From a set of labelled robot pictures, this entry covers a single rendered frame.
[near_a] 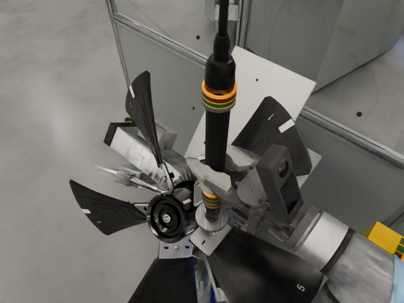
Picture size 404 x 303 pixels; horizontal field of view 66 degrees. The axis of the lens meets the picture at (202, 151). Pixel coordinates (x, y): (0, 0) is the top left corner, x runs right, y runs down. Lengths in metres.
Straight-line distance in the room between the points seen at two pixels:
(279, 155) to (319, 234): 0.12
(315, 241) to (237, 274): 0.32
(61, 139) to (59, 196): 0.54
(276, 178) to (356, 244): 0.14
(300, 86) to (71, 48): 3.01
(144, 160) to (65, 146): 1.71
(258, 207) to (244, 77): 0.54
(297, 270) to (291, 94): 0.44
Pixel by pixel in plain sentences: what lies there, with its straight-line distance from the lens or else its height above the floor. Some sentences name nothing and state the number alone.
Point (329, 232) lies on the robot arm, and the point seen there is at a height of 1.50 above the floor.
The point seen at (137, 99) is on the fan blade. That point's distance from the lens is 0.81.
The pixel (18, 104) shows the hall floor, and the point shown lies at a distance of 3.16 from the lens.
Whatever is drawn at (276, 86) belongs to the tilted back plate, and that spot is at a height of 1.32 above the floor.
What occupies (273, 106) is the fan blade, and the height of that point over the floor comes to 1.41.
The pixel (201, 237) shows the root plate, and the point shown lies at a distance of 0.76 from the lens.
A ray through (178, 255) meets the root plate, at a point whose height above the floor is 1.09.
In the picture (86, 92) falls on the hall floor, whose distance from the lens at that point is 3.03.
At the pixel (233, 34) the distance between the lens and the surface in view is 1.02.
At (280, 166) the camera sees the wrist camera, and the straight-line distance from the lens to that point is 0.40.
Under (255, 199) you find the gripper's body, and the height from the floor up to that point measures 1.49.
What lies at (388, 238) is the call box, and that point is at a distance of 1.02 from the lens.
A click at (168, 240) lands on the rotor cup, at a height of 1.19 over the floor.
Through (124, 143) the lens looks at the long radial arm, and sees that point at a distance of 1.02.
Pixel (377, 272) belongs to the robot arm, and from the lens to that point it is 0.47.
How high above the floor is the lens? 1.89
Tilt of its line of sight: 53 degrees down
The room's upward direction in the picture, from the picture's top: straight up
